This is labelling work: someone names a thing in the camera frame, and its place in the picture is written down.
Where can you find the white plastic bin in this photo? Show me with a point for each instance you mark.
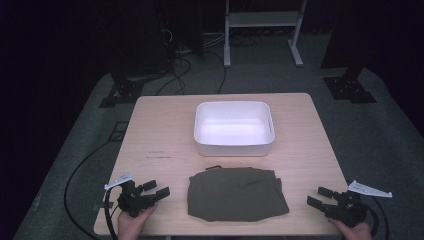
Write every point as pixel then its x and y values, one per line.
pixel 233 131

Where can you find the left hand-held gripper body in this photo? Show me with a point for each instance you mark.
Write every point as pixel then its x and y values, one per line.
pixel 133 200

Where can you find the person's left hand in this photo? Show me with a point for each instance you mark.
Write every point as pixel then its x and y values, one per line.
pixel 130 226

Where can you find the olive green folded cloth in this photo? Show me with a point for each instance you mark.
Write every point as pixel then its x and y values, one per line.
pixel 235 195

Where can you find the person's right hand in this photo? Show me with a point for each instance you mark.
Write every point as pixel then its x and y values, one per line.
pixel 358 233

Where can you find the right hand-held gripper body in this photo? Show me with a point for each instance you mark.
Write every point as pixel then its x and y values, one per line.
pixel 348 208

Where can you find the white metal stand frame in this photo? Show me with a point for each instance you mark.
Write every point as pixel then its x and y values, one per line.
pixel 263 18

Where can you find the black stand with base plate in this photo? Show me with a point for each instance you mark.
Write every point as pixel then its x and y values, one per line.
pixel 124 91
pixel 350 88

